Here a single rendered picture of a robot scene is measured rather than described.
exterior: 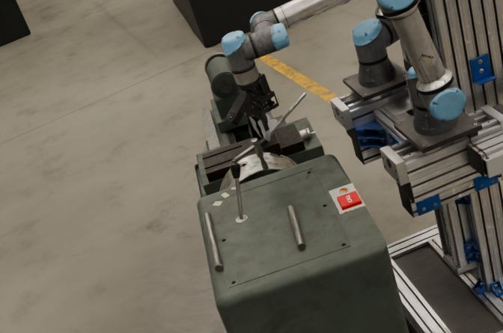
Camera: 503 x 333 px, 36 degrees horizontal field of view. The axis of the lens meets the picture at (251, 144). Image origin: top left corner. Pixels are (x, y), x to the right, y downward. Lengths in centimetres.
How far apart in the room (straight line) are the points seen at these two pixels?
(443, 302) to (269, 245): 139
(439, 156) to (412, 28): 54
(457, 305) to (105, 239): 244
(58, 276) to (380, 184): 202
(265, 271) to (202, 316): 199
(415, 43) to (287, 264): 78
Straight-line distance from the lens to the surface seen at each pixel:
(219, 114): 374
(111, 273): 467
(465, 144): 273
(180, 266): 447
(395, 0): 228
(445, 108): 247
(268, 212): 232
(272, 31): 228
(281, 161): 264
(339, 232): 215
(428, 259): 365
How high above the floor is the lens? 251
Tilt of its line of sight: 28 degrees down
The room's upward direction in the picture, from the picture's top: 19 degrees counter-clockwise
